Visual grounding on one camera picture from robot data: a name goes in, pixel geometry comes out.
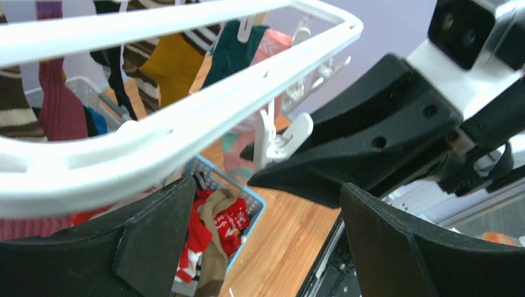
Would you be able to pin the blue plastic basket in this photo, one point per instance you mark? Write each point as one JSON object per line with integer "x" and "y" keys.
{"x": 216, "y": 179}

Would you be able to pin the maroon purple striped beige sock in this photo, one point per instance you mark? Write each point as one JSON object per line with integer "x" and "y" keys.
{"x": 43, "y": 227}

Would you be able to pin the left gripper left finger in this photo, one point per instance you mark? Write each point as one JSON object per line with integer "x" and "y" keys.
{"x": 131, "y": 251}

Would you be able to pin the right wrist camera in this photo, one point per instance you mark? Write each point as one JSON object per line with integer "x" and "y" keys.
{"x": 473, "y": 32}

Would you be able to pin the brown striped sock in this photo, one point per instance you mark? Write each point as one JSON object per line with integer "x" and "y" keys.
{"x": 137, "y": 53}

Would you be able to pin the dark green sock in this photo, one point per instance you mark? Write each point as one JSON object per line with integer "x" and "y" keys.
{"x": 231, "y": 55}

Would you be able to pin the red santa sock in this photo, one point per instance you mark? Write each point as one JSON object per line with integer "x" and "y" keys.
{"x": 80, "y": 218}

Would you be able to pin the white plastic basket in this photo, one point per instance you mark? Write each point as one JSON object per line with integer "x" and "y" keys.
{"x": 102, "y": 115}

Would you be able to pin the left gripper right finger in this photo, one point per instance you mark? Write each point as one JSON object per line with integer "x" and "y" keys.
{"x": 398, "y": 254}

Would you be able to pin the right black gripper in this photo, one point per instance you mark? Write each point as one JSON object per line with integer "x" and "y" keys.
{"x": 396, "y": 120}

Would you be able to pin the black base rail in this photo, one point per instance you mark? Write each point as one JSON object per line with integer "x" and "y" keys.
{"x": 332, "y": 273}

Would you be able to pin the white clip sock hanger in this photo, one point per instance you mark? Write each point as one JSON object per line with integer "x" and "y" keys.
{"x": 44, "y": 179}

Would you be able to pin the mustard yellow sock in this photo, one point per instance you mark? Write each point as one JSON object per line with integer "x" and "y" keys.
{"x": 174, "y": 65}

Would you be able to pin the white hanger clip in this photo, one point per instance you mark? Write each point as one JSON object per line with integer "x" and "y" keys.
{"x": 269, "y": 147}

